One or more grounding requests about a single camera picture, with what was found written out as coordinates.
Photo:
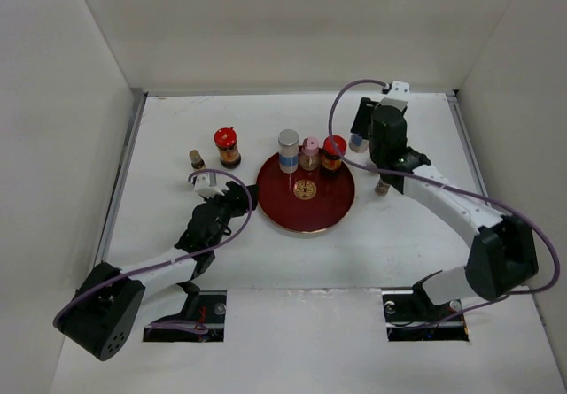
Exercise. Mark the pink cap small jar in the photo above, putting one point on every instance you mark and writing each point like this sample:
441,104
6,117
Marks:
309,158

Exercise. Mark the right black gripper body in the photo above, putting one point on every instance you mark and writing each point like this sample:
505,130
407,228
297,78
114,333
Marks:
376,154

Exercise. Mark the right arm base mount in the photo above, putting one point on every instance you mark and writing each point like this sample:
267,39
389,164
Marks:
407,319

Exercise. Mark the red round tray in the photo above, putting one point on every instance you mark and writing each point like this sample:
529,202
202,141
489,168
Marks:
304,202

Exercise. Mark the small yellow liquid bottle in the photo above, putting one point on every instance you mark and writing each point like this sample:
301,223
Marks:
196,161

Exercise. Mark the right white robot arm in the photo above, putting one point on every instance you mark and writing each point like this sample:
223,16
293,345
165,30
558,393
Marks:
502,251

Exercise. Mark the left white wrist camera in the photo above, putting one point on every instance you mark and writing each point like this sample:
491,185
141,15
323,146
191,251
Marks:
204,184

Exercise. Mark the silver lid blue label jar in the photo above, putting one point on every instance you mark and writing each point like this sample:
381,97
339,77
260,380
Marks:
288,141

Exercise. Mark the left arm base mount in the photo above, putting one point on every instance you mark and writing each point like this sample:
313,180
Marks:
201,319

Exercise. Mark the red lid sauce jar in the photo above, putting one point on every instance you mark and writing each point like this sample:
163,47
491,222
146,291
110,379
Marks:
225,140
334,146

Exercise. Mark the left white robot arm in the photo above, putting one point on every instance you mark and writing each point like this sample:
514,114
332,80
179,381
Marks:
112,301

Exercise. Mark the black cap brown spice bottle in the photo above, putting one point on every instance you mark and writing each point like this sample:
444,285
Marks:
382,188

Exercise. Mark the white lid spice jar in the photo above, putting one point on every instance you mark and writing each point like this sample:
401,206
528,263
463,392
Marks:
357,143

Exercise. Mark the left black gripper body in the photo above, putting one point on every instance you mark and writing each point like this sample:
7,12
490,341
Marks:
226,212

